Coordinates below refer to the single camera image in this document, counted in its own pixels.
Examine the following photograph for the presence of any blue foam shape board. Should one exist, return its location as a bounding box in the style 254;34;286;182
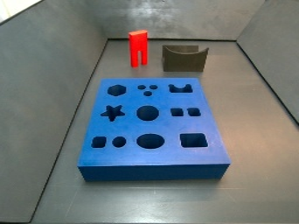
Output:
78;78;231;181

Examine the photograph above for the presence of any red two-pronged peg block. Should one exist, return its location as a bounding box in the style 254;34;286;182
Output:
128;30;147;67

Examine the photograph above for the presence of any dark grey curved block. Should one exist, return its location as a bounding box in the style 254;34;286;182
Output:
163;45;210;72

